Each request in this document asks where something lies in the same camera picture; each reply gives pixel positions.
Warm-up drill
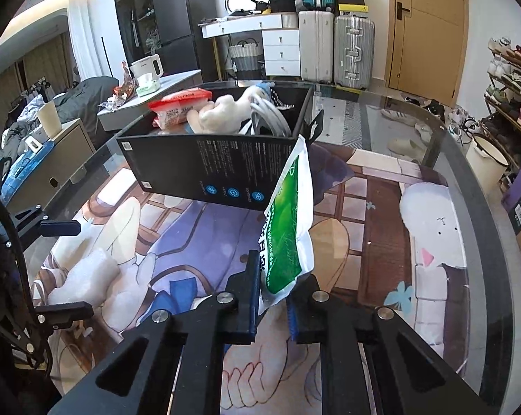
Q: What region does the green white sachet pack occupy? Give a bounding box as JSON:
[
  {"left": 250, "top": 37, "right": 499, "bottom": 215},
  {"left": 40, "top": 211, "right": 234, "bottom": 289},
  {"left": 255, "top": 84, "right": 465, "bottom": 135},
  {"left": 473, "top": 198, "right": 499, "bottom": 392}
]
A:
[{"left": 259, "top": 136, "right": 315, "bottom": 314}]

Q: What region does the red balloon glue bag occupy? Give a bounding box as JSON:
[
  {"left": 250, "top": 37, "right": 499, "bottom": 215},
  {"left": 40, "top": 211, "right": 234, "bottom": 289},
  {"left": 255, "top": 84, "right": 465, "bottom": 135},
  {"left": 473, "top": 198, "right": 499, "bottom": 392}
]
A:
[{"left": 148, "top": 87, "right": 213, "bottom": 130}]

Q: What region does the white plush toy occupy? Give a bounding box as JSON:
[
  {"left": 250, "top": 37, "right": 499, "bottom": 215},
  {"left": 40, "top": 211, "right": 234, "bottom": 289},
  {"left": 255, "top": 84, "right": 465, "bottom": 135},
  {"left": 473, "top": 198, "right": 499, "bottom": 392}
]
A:
[{"left": 186, "top": 86, "right": 270, "bottom": 134}]

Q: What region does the white charging cable bundle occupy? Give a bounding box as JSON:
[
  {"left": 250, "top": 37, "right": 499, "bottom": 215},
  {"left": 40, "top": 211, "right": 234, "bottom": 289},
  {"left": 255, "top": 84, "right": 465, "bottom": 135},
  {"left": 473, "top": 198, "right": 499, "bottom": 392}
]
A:
[{"left": 249, "top": 90, "right": 294, "bottom": 137}]

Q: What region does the paper cup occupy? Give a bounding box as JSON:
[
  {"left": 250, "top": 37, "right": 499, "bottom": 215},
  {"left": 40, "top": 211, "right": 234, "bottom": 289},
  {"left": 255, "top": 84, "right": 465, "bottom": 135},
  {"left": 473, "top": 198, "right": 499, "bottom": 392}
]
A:
[{"left": 37, "top": 101, "right": 63, "bottom": 139}]

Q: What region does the grey side table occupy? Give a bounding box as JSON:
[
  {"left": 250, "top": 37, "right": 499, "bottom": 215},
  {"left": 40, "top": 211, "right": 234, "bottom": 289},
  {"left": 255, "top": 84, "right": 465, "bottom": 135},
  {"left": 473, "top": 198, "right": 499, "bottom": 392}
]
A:
[{"left": 97, "top": 70, "right": 202, "bottom": 132}]

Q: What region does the anime print table mat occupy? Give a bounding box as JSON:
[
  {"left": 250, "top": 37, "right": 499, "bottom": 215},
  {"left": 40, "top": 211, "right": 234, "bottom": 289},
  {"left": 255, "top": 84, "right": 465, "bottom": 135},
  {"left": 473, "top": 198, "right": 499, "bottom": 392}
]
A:
[{"left": 32, "top": 147, "right": 478, "bottom": 414}]

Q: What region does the green wet wipes pack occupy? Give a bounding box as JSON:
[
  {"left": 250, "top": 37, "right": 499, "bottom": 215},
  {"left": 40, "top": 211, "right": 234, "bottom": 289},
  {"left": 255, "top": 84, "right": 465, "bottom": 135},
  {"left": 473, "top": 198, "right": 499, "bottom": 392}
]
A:
[{"left": 137, "top": 73, "right": 161, "bottom": 98}]

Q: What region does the white electric kettle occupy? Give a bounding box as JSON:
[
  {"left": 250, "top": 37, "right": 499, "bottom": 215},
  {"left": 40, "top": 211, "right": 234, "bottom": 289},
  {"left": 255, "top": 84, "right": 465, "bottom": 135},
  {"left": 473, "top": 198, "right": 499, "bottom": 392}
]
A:
[{"left": 130, "top": 54, "right": 164, "bottom": 81}]

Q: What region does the black cardboard box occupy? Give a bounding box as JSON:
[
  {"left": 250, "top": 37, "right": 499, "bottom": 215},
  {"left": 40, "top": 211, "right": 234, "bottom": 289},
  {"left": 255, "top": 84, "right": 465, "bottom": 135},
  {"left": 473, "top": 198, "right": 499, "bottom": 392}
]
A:
[{"left": 116, "top": 82, "right": 323, "bottom": 211}]

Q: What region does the white enamel bucket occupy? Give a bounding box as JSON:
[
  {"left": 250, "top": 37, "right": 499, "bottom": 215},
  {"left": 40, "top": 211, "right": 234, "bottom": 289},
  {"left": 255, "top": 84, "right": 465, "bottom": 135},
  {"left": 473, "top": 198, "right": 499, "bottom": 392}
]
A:
[{"left": 466, "top": 134, "right": 510, "bottom": 196}]

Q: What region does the black refrigerator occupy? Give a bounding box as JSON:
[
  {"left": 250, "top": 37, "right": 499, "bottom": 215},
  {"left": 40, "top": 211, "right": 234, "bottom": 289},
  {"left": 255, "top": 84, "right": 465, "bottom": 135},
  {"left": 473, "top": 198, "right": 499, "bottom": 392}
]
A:
[{"left": 152, "top": 0, "right": 218, "bottom": 83}]

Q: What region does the woven laundry basket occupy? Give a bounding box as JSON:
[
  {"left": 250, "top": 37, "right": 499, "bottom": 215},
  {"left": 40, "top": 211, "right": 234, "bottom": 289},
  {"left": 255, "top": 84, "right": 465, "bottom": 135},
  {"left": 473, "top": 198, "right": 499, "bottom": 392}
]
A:
[{"left": 229, "top": 38, "right": 263, "bottom": 80}]

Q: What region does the shoe rack with shoes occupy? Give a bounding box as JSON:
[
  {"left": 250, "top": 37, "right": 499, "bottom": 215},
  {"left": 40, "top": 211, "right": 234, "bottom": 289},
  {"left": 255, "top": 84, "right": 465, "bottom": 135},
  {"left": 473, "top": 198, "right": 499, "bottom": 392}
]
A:
[{"left": 483, "top": 37, "right": 521, "bottom": 166}]

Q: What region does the white drawer desk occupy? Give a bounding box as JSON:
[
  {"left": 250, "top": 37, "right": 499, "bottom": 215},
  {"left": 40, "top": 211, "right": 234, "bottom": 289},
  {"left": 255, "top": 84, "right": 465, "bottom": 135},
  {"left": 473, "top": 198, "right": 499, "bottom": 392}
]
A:
[{"left": 199, "top": 12, "right": 301, "bottom": 78}]

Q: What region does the silver suitcase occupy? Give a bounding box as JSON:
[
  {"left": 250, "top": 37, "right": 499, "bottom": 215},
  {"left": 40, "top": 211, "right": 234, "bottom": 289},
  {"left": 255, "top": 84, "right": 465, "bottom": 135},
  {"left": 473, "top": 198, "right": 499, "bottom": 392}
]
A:
[{"left": 334, "top": 15, "right": 375, "bottom": 90}]

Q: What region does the white suitcase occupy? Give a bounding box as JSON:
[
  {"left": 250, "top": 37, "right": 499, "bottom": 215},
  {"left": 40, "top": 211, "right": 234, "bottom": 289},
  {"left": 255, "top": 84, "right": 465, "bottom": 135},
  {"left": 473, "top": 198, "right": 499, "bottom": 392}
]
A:
[{"left": 298, "top": 10, "right": 334, "bottom": 83}]

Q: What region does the wooden door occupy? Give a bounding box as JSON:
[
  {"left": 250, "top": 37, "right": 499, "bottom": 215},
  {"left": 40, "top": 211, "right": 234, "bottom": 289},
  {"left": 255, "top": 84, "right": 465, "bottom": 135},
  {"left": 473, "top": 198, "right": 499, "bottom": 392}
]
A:
[{"left": 386, "top": 0, "right": 467, "bottom": 106}]

